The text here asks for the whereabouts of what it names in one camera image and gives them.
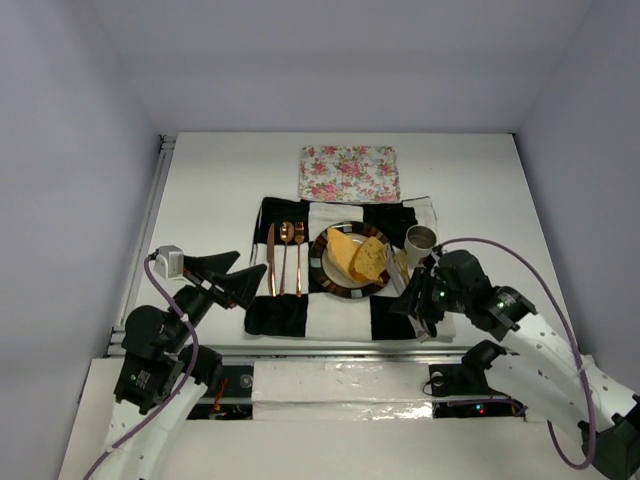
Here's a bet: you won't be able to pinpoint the floral rectangular tray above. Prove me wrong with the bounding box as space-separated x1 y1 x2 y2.
298 145 401 204

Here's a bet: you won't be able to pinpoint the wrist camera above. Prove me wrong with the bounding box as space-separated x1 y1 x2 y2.
151 245 184 280
428 245 446 268

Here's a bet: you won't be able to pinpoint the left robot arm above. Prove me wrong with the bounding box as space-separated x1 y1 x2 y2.
84 245 267 479

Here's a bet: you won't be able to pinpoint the copper fork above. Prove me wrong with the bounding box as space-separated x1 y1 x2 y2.
294 221 305 298

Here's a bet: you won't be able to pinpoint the silver metal tongs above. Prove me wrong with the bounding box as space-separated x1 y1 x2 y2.
386 244 430 343

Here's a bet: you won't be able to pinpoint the copper knife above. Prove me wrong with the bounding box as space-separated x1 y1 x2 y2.
267 223 277 297

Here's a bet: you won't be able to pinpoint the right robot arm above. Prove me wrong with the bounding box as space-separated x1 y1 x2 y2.
391 250 639 479

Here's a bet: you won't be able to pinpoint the aluminium rail frame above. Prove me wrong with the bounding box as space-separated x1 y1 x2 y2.
102 133 566 406

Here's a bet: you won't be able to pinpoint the copper spoon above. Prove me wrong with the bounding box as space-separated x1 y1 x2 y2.
279 221 294 295

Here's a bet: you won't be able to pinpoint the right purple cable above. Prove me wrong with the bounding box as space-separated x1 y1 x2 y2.
437 237 599 470

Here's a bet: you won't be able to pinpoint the dark rimmed round plate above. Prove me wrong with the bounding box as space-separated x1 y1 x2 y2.
309 221 392 300

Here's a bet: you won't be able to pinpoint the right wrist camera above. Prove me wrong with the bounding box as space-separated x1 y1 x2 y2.
428 245 446 268

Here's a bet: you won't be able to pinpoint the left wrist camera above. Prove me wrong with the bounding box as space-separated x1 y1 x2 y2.
151 245 184 280

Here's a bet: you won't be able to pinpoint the metal cup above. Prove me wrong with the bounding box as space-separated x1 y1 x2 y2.
404 225 437 268

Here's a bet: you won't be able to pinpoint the yellow oval bread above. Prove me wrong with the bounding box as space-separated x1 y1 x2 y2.
327 228 366 283

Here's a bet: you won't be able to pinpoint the black white checkered cloth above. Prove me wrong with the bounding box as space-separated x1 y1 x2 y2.
244 196 455 342

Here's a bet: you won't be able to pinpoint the brown round bread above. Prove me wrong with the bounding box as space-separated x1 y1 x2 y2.
349 237 387 284

